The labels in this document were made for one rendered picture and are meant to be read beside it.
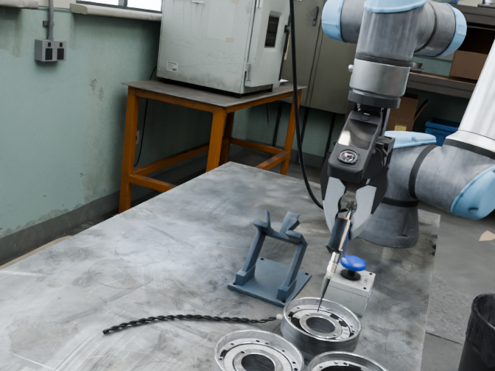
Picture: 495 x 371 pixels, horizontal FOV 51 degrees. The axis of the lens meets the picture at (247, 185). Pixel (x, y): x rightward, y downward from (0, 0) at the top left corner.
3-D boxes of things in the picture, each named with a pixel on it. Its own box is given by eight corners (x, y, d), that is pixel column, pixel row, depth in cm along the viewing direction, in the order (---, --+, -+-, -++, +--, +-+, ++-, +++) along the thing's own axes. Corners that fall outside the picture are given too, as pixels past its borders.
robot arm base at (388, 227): (355, 214, 124) (364, 175, 121) (419, 231, 119) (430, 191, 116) (342, 234, 110) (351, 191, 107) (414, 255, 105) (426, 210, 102)
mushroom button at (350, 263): (357, 296, 80) (364, 267, 78) (332, 288, 81) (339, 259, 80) (362, 285, 83) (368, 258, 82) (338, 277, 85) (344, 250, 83)
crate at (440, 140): (492, 157, 406) (500, 130, 399) (492, 167, 372) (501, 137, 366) (424, 143, 425) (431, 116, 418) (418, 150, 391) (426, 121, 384)
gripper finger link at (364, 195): (376, 233, 80) (384, 176, 77) (368, 246, 74) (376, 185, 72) (356, 230, 81) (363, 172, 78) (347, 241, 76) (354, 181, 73)
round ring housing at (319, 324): (361, 336, 74) (367, 311, 73) (346, 378, 64) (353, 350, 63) (292, 313, 77) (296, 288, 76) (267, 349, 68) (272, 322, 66)
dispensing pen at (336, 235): (306, 303, 72) (342, 193, 76) (311, 308, 75) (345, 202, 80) (321, 308, 71) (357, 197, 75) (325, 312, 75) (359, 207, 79)
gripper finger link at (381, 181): (384, 213, 74) (392, 153, 72) (382, 216, 73) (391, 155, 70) (352, 207, 76) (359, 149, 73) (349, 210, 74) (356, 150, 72)
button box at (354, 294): (362, 318, 79) (370, 289, 77) (317, 303, 81) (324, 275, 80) (370, 295, 86) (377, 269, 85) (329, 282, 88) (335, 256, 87)
